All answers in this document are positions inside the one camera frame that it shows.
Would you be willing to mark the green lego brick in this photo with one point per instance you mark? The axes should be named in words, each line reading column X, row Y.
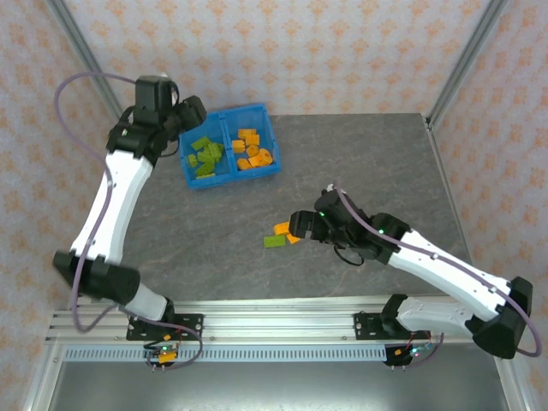
column 219, row 149
column 205, row 170
column 192, row 159
column 212, row 153
column 274, row 242
column 200, row 143

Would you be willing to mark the orange round lego piece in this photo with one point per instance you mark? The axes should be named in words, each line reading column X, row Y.
column 265, row 156

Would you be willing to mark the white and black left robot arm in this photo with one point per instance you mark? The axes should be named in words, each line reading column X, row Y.
column 103, row 214

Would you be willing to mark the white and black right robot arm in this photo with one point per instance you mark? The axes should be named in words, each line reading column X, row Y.
column 449, row 269

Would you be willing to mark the aluminium table side profile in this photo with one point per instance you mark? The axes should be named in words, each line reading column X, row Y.
column 445, row 180

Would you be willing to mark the blue two-compartment plastic bin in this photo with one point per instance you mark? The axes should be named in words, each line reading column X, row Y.
column 261, row 115

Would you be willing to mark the right connector board with plug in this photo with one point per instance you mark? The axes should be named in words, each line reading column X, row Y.
column 411, row 353

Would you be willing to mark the connector board with plug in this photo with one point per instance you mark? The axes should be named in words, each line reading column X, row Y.
column 411, row 353
column 164, row 355

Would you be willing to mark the grey metal base sheet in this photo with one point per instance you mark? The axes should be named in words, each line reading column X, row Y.
column 278, row 389

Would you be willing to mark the left connector board with plug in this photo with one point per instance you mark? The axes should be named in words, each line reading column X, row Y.
column 164, row 355

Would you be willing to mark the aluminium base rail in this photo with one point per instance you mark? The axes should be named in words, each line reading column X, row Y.
column 278, row 321

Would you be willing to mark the aluminium frame post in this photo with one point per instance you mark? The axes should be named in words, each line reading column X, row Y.
column 466, row 60
column 85, row 55

